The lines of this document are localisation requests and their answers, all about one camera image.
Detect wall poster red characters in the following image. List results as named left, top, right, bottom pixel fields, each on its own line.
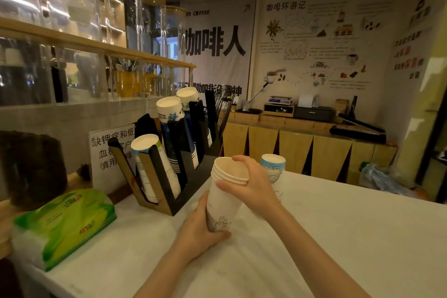
left=391, top=0, right=433, bottom=82

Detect person's right forearm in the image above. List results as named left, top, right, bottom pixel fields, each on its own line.
left=264, top=200, right=373, bottom=298

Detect yellow container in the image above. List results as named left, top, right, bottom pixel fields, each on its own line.
left=114, top=70, right=136, bottom=98

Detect wooden shelf board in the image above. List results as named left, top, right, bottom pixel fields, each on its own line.
left=0, top=16, right=197, bottom=70

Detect black upright stand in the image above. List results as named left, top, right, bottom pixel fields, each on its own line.
left=347, top=95, right=359, bottom=120

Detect person's left hand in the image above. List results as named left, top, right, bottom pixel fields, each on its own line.
left=174, top=189, right=232, bottom=260

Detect black sealing machine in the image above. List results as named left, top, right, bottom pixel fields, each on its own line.
left=329, top=114, right=387, bottom=144

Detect green tissue pack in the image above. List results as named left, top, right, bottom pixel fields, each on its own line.
left=11, top=188, right=118, bottom=272

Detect brown paper bag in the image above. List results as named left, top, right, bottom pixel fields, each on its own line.
left=332, top=98, right=350, bottom=115

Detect digital scale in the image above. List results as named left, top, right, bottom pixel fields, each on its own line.
left=268, top=95, right=293, bottom=106

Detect black wire rack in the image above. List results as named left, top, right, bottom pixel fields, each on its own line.
left=213, top=84, right=237, bottom=141

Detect black metal shelving rack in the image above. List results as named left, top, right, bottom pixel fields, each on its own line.
left=415, top=98, right=447, bottom=204

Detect person's right hand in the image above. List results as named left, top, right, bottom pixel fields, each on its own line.
left=215, top=155, right=284, bottom=220

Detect black printer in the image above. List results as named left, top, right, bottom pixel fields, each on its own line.
left=293, top=105, right=334, bottom=122

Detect wooden counter cabinet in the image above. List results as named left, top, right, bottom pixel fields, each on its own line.
left=222, top=111, right=399, bottom=187

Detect glass jar wooden lid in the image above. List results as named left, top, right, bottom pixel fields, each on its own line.
left=160, top=5, right=188, bottom=61
left=139, top=0, right=168, bottom=57
left=101, top=0, right=143, bottom=52

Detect white notice sign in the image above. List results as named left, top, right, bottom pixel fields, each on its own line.
left=88, top=126, right=137, bottom=194

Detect small wooden box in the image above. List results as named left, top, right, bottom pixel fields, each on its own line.
left=263, top=103, right=295, bottom=117

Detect white banner black characters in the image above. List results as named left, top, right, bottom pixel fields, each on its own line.
left=178, top=0, right=258, bottom=99

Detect clear plastic bag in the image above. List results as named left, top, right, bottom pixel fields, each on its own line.
left=359, top=162, right=425, bottom=200

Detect black wooden cup dispenser rack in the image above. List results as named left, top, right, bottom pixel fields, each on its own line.
left=107, top=90, right=224, bottom=217

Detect white illustrated poster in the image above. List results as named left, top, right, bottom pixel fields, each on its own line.
left=250, top=0, right=420, bottom=122

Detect dark glass bottle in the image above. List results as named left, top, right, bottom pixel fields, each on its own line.
left=50, top=46, right=69, bottom=103

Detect stack of white paper cups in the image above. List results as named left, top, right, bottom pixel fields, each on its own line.
left=130, top=133, right=182, bottom=203

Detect white desk lamp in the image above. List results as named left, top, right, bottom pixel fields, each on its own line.
left=242, top=79, right=271, bottom=115

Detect dark brown jar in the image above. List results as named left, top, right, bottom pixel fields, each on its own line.
left=0, top=130, right=69, bottom=211

